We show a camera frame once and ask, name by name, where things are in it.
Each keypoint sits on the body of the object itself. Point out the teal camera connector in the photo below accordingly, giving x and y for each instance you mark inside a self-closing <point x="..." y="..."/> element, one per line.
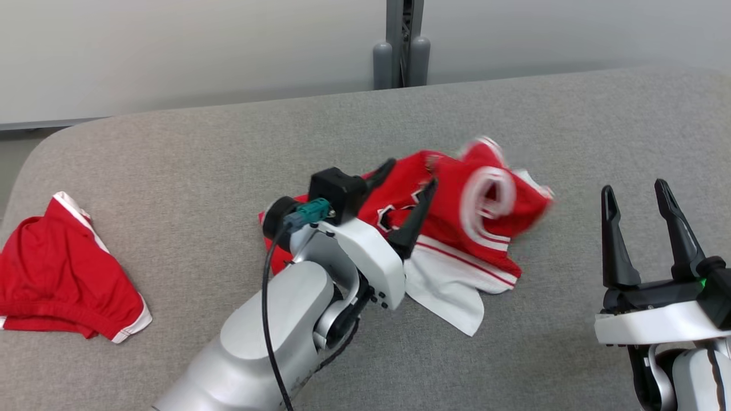
<point x="311" y="212"/>

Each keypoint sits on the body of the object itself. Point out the white grey robot left arm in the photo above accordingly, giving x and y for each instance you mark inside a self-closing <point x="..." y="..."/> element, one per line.
<point x="257" y="342"/>

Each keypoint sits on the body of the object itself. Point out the grey partition base rail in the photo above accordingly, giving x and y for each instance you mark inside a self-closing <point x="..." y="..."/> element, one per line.
<point x="45" y="123"/>

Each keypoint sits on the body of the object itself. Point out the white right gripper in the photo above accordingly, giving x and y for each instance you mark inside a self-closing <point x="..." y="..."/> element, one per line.
<point x="651" y="322"/>

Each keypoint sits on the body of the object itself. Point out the red shorts white trim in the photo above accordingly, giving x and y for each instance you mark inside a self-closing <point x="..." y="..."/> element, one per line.
<point x="57" y="274"/>

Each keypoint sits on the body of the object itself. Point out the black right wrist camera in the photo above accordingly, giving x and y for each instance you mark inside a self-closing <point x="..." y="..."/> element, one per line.
<point x="717" y="291"/>

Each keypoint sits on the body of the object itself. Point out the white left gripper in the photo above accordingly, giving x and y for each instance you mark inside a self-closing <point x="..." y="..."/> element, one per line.
<point x="371" y="257"/>

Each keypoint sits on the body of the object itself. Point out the red white jersey shirt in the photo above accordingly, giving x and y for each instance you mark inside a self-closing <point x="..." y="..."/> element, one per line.
<point x="457" y="228"/>

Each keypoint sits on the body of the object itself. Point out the grey metal partition post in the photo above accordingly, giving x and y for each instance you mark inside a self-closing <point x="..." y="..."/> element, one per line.
<point x="394" y="34"/>

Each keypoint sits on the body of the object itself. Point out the white grey robot right arm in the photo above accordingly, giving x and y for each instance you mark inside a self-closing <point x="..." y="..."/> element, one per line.
<point x="694" y="377"/>

